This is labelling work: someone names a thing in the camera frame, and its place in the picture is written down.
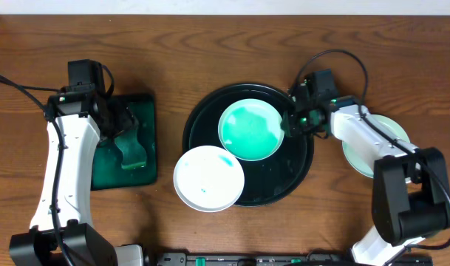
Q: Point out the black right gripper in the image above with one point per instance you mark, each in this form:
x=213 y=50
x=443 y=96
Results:
x=292 y=128

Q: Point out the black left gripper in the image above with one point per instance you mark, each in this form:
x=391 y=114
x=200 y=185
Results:
x=120 y=123

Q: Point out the green wavy sponge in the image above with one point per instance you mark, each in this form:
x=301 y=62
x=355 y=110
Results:
x=134 y=154

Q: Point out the mint green plate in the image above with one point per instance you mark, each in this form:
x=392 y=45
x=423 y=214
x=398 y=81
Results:
x=356 y=162
x=250 y=129

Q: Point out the white plate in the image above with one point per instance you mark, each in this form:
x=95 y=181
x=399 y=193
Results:
x=208 y=179

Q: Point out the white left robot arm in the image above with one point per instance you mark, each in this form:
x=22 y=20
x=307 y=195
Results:
x=61 y=231

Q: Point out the black rectangular soap tray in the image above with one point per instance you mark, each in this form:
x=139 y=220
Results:
x=107 y=172

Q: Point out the black round tray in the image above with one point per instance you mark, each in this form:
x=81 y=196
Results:
x=268 y=180

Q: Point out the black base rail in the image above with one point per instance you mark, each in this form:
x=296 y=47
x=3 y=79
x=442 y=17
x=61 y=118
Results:
x=313 y=258

